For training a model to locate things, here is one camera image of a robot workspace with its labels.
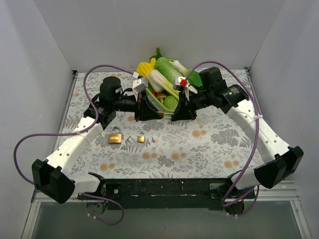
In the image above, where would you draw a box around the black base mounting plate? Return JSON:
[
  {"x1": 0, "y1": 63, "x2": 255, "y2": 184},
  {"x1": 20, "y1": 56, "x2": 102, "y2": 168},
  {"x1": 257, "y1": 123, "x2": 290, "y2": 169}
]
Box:
[{"x1": 76, "y1": 178, "x2": 257, "y2": 210}]

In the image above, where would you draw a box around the floral patterned table mat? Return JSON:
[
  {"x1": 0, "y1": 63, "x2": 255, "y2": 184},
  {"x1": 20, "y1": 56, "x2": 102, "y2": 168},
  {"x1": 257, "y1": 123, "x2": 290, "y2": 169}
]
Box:
[{"x1": 49, "y1": 69, "x2": 280, "y2": 179}]

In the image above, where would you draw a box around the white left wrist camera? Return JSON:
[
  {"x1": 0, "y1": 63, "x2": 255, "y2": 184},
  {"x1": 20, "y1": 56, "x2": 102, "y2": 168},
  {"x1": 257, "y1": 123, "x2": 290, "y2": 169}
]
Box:
[{"x1": 132, "y1": 71, "x2": 148, "y2": 101}]

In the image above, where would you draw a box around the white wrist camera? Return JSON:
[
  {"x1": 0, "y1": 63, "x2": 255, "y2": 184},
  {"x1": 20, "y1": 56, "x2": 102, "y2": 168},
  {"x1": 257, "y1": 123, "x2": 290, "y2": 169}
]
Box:
[
  {"x1": 132, "y1": 71, "x2": 148, "y2": 101},
  {"x1": 172, "y1": 77, "x2": 198, "y2": 101}
]

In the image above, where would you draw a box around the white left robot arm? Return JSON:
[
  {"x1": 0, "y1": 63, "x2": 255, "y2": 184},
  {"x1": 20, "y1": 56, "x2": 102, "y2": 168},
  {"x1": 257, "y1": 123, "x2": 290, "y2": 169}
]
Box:
[{"x1": 31, "y1": 77, "x2": 162, "y2": 204}]

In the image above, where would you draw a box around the napa cabbage toy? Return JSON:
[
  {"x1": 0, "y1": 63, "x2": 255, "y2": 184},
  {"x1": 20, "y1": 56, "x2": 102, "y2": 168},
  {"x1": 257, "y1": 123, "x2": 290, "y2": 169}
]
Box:
[{"x1": 155, "y1": 57, "x2": 190, "y2": 83}]

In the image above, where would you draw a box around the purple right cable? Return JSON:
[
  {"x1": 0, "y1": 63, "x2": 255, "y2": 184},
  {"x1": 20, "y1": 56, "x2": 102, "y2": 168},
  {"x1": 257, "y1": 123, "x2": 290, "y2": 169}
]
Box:
[{"x1": 186, "y1": 61, "x2": 260, "y2": 217}]

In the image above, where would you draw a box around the large brass padlock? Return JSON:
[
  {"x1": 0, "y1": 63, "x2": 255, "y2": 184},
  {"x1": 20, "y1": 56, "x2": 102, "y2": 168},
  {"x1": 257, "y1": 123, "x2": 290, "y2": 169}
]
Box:
[{"x1": 108, "y1": 126, "x2": 122, "y2": 144}]

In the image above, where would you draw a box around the small brass padlock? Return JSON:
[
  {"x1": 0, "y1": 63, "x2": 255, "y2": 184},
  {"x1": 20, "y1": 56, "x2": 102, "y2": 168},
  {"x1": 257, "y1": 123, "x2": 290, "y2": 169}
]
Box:
[{"x1": 137, "y1": 132, "x2": 145, "y2": 143}]

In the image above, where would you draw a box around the small brass padlock shackle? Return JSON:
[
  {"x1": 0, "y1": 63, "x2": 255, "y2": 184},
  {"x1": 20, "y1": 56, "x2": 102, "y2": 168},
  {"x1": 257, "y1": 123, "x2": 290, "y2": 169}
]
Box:
[{"x1": 157, "y1": 112, "x2": 173, "y2": 119}]

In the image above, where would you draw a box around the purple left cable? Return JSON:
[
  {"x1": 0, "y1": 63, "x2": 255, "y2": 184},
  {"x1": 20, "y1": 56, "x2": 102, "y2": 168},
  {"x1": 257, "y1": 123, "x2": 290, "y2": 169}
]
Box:
[{"x1": 13, "y1": 64, "x2": 140, "y2": 226}]

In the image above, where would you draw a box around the brown mushroom toy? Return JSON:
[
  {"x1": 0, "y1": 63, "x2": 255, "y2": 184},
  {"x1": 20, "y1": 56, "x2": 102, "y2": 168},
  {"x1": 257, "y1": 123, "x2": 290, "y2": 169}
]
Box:
[{"x1": 156, "y1": 92, "x2": 167, "y2": 104}]

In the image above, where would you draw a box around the purple cable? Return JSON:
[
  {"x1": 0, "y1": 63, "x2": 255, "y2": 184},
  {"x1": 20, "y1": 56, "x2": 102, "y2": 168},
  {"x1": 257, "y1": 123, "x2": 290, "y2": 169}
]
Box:
[
  {"x1": 13, "y1": 64, "x2": 140, "y2": 226},
  {"x1": 186, "y1": 61, "x2": 260, "y2": 217}
]

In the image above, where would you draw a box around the green round cabbage toy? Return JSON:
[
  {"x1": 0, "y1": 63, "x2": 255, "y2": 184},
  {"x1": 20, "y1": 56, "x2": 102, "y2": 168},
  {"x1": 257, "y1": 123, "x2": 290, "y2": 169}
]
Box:
[{"x1": 163, "y1": 95, "x2": 179, "y2": 111}]

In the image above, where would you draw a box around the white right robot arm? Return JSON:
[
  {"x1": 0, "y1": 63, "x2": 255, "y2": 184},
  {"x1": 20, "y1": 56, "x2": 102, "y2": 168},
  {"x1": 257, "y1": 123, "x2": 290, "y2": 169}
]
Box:
[{"x1": 171, "y1": 67, "x2": 304, "y2": 198}]

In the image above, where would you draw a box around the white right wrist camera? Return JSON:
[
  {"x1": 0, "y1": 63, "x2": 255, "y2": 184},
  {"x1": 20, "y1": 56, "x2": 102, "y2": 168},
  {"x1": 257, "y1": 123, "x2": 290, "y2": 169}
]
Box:
[{"x1": 172, "y1": 77, "x2": 198, "y2": 101}]

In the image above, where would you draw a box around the green plastic tray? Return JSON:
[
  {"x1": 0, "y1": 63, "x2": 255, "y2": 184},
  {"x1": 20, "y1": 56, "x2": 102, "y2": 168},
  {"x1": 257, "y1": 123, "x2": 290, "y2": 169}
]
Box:
[{"x1": 139, "y1": 58, "x2": 207, "y2": 113}]

